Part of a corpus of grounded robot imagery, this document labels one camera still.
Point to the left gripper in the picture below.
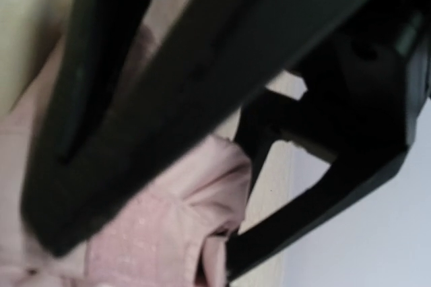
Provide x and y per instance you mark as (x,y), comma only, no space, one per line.
(366,66)

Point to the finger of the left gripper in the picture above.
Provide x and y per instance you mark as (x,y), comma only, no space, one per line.
(365,144)
(88,159)

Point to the pink folding umbrella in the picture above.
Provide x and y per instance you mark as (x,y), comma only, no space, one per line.
(172,233)

